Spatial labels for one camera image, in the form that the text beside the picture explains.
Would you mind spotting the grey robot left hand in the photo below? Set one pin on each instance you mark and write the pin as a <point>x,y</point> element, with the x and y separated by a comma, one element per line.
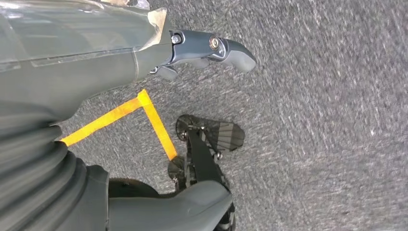
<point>79,57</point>

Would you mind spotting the yellow floor tape square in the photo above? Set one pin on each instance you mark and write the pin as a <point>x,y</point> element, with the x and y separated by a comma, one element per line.
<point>111,116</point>

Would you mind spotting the black robot foot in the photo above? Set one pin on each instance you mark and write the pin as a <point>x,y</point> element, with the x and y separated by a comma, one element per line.
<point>229,135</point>

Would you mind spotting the grey robot leg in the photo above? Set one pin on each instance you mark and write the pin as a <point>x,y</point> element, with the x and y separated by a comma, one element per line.
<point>172,210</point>

